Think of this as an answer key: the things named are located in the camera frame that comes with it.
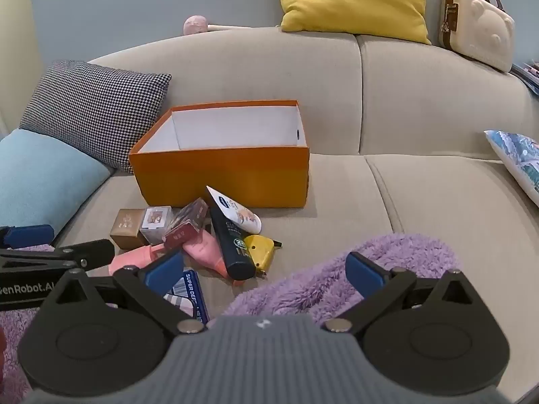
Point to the printed dark red box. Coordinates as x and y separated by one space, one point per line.
185 223

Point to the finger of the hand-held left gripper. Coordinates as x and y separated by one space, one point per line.
29 235
88 252

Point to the houndstooth pillow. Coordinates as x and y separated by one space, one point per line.
92 109

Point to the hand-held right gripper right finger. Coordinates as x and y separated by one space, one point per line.
364 275

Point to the white lotion tube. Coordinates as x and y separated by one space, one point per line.
238 214

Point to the orange cardboard box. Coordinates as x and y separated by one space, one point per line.
219 176

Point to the dark blue shampoo bottle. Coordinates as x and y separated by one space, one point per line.
233 248

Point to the printed pillow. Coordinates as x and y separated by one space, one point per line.
518 160

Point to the cream bear suitcase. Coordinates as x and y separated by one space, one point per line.
480 29

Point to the pink bottle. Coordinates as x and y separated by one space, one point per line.
206 248

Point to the plaid zip case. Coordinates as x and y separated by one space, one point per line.
179 303

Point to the stack of magazines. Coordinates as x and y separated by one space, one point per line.
528 73

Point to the clear plastic box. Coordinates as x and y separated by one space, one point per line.
155 223

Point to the yellow tape measure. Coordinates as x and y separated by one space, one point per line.
259 252

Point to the light blue pillow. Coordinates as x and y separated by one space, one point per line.
42 176

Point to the yellow pillow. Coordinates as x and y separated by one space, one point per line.
353 0

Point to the pink cup with loop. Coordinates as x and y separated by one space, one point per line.
134 259

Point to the small brown cardboard box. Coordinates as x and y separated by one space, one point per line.
125 227

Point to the beige sofa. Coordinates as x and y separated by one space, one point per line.
421 134

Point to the pink ball massage stick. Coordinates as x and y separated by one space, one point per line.
194 24

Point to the blue tin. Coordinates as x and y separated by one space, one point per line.
196 294

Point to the purple fluffy cloth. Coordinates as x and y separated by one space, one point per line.
303 277

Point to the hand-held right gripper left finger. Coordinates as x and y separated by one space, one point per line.
164 270

